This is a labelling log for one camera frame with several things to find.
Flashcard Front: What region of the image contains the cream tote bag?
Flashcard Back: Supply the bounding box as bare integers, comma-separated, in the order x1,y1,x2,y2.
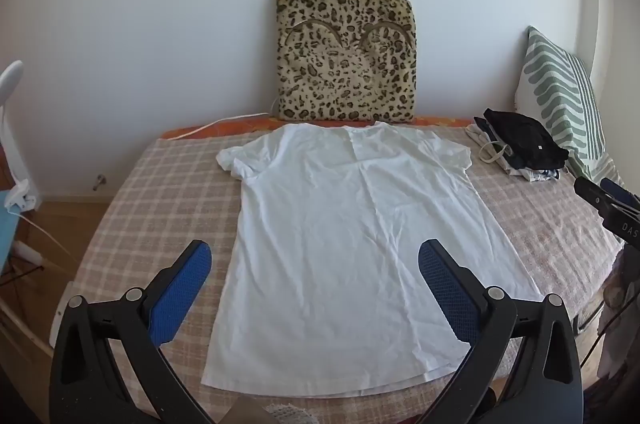
465,118,516,165

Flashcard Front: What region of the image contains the orange patterned bedsheet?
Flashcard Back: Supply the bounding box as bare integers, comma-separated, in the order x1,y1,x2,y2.
160,117,476,141

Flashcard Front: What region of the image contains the white t-shirt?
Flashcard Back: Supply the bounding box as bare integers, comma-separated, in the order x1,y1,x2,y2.
201,121,543,399

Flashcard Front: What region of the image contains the green striped pillow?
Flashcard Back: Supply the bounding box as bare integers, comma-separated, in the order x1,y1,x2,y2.
515,26,626,186

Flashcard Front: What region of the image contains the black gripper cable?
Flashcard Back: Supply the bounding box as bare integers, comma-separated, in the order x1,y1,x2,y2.
579,297,628,367

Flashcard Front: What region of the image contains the leopard print cushion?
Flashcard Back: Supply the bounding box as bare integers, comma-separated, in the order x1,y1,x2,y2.
276,0,418,123

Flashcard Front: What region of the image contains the black folded garment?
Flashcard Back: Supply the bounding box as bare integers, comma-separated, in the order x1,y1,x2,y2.
482,108,570,170

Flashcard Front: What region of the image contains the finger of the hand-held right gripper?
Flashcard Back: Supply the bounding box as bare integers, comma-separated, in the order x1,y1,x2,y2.
574,177,640,219
600,177,640,208

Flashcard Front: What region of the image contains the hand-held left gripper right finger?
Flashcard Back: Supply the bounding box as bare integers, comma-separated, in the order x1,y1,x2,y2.
418,239,584,424

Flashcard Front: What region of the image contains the white floor cable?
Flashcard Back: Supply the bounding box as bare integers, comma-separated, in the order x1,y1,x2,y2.
14,210,78,266

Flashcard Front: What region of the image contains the pink plaid blanket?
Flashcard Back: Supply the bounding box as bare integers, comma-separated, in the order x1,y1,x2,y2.
52,124,626,424

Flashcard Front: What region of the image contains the white clamp lamp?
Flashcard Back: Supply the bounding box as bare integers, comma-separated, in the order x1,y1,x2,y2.
0,60,42,211

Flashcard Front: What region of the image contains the light blue board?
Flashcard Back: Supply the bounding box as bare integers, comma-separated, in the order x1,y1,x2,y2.
0,190,24,276

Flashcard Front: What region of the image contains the person's right forearm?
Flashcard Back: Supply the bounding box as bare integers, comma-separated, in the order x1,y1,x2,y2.
597,248,640,381

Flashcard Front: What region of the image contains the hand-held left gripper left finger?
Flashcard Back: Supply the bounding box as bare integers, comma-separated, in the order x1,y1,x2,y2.
49,240,213,424

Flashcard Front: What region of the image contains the white patterned folded garment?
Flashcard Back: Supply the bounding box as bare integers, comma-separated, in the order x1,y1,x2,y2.
505,163,562,183

